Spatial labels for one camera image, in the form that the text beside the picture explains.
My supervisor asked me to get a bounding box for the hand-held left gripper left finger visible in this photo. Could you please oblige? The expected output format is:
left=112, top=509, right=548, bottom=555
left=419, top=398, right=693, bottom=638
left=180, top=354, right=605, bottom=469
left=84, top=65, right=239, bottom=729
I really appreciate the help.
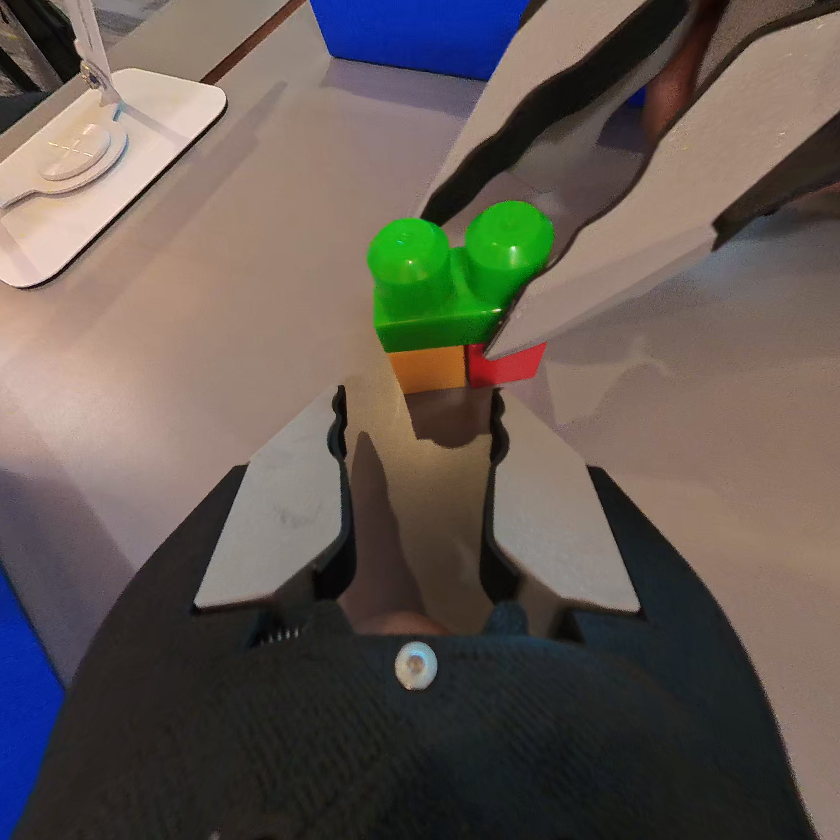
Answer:
left=192, top=385, right=358, bottom=609

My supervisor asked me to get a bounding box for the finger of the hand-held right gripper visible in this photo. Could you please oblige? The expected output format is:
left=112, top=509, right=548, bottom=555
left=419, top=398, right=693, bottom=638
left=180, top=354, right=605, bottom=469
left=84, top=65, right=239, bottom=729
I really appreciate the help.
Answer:
left=487, top=0, right=840, bottom=361
left=419, top=0, right=693, bottom=227

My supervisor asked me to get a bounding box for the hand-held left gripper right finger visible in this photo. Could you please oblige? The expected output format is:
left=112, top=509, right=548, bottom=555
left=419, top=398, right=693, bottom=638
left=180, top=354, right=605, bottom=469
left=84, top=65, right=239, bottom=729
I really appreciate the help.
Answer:
left=479, top=387, right=642, bottom=639

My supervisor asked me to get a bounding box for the blue plastic bin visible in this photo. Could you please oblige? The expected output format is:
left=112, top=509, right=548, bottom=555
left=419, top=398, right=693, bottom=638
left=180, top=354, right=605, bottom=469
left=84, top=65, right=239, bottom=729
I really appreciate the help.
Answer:
left=308, top=0, right=648, bottom=110
left=0, top=563, right=68, bottom=840

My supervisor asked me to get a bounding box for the red single-stud block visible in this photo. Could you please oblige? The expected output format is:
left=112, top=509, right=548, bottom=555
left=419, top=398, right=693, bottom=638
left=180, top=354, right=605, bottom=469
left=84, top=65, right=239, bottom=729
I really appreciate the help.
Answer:
left=465, top=340, right=550, bottom=390

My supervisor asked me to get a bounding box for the yellow single-stud block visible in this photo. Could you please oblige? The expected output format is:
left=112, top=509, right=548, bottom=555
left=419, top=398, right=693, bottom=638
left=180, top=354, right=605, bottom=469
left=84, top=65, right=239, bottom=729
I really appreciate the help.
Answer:
left=388, top=344, right=471, bottom=395

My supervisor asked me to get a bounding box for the green two-stud block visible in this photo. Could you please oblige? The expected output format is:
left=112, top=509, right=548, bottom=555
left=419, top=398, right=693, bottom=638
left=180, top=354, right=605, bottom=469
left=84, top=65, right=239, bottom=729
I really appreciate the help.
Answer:
left=365, top=199, right=556, bottom=354

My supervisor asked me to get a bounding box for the person's right hand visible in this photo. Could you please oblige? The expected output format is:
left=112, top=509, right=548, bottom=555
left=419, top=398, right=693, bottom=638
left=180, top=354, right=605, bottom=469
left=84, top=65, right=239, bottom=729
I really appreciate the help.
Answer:
left=645, top=31, right=701, bottom=140

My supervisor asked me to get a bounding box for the white document stand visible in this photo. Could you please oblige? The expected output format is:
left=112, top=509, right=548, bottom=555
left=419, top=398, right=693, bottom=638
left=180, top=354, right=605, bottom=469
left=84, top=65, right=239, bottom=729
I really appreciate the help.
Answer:
left=0, top=0, right=228, bottom=290

